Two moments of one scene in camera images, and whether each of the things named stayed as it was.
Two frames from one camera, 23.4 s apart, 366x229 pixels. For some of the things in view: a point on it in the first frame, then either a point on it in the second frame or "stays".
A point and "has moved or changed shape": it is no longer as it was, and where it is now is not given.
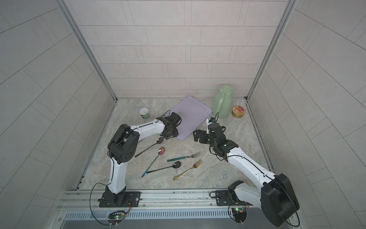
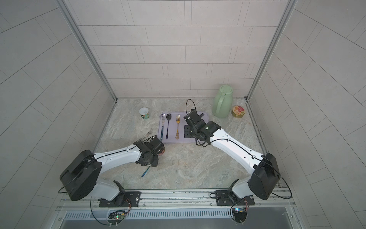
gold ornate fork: x=197 y=163 has moved or changed shape
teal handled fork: x=192 y=156 has moved or changed shape
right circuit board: x=240 y=214 stays
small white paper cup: x=144 y=112 stays
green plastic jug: x=222 y=101 stays
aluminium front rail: x=90 y=199 stays
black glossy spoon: x=176 y=165 has moved or changed shape
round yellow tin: x=238 y=111 stays
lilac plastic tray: x=192 y=112 has moved or changed shape
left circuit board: x=116 y=217 stays
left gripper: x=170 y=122 to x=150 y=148
